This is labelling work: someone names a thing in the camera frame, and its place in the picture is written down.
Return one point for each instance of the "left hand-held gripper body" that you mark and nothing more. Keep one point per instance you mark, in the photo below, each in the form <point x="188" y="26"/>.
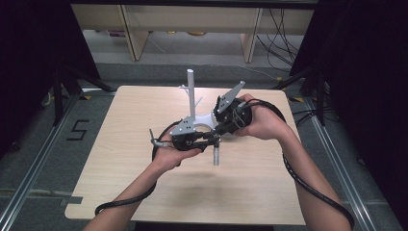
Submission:
<point x="183" y="128"/>

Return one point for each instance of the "grey metal plug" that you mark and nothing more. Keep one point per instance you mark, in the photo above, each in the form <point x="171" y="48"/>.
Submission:
<point x="157" y="142"/>

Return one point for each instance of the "black metal stand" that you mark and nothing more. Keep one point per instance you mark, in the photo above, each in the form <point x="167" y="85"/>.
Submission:
<point x="58" y="96"/>
<point x="320" y="96"/>

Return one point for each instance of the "person's right hand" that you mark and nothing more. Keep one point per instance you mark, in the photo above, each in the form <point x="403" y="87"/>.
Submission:
<point x="266" y="123"/>

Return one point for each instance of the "yellow round object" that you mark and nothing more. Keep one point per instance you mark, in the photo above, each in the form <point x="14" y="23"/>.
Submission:
<point x="196" y="33"/>

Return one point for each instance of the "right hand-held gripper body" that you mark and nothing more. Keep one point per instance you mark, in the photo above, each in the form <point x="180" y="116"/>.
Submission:
<point x="231" y="112"/>

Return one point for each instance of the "aluminium floor rail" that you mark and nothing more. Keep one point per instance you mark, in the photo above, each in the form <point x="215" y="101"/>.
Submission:
<point x="340" y="173"/>
<point x="35" y="163"/>

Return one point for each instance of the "black curtain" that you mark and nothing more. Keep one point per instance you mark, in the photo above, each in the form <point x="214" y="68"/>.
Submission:
<point x="369" y="80"/>
<point x="32" y="64"/>

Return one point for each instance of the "person's left hand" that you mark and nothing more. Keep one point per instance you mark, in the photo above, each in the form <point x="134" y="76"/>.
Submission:
<point x="166" y="155"/>

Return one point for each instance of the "white stand with tray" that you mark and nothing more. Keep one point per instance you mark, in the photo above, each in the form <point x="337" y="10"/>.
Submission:
<point x="191" y="96"/>

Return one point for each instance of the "grey floor tape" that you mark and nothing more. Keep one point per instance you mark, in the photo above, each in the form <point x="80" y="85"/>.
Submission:
<point x="72" y="200"/>

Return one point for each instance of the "light wooden desk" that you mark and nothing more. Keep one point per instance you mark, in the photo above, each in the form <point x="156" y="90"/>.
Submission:
<point x="192" y="19"/>

